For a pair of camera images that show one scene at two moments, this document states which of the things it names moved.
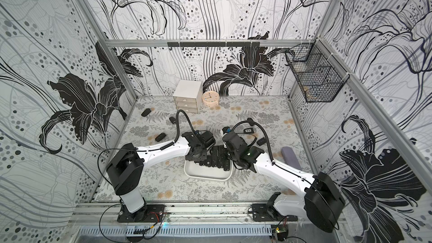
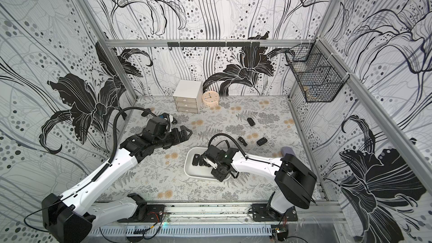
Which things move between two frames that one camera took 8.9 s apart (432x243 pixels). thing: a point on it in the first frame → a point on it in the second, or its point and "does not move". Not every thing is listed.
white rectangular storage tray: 193,170 does not move
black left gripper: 203,157 → 177,139
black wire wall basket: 319,75 does not move
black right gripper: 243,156 → 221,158
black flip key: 261,141 does not move
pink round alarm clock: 210,98 does not move
